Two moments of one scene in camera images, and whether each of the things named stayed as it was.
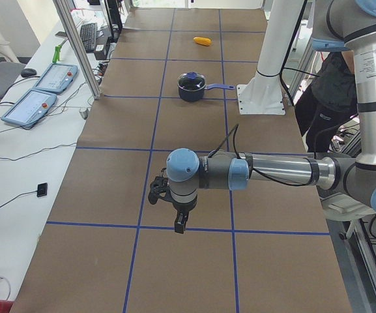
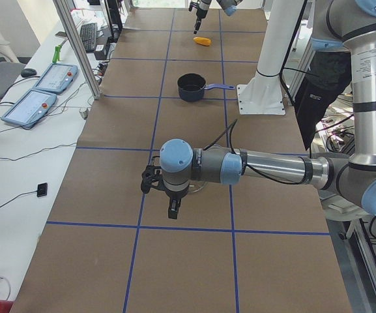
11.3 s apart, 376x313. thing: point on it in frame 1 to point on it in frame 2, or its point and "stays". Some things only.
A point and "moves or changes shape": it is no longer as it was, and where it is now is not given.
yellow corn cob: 203,41 stays
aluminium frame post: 64,8 stays
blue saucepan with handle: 198,95 stays
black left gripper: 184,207 to 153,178
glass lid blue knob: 191,81 moves or changes shape
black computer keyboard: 88,34 stays
